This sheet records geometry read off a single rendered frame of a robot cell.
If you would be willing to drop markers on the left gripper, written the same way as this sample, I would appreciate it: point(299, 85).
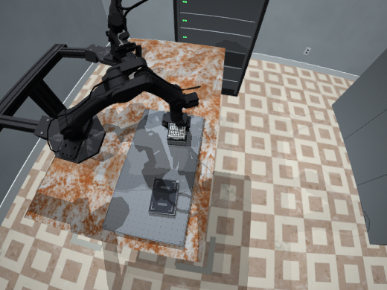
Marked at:
point(124, 46)

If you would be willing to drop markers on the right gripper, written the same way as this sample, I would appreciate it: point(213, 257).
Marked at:
point(181, 119)

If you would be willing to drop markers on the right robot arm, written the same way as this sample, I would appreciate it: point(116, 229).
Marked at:
point(118, 90)

